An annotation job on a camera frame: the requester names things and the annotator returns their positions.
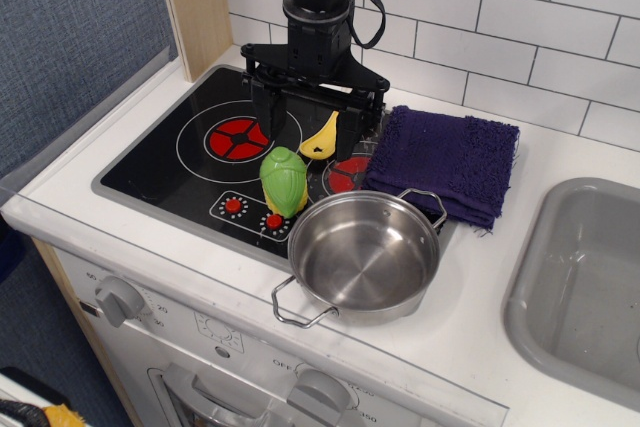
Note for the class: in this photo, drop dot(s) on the grey oven knob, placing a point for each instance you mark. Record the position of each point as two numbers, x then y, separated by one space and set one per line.
320 397

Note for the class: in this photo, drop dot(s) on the green and yellow toy corn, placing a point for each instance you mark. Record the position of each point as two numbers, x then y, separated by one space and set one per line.
283 176

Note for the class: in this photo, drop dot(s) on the stainless steel pot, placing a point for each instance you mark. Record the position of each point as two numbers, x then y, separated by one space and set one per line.
365 257

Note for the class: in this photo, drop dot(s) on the yellow object at bottom left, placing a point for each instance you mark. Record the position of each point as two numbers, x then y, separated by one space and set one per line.
62 416

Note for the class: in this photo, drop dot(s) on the purple folded towel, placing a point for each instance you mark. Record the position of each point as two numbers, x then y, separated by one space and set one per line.
466 161

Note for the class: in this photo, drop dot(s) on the oven door with handle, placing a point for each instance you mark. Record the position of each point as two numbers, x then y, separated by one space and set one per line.
215 398

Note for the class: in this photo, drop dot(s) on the grey timer knob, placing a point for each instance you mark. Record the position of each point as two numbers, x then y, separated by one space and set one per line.
118 300

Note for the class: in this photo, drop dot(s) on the black toy stove top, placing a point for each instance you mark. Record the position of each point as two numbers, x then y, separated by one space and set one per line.
197 168

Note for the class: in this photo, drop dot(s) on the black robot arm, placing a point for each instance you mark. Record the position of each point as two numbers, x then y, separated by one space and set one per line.
328 13

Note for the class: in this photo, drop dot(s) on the grey sink basin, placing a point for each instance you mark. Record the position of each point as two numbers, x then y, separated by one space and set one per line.
573 311

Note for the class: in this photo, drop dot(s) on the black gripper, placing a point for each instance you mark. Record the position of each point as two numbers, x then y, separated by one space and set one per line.
315 65

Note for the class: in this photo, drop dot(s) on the light wooden post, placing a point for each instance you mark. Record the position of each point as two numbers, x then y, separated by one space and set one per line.
202 31

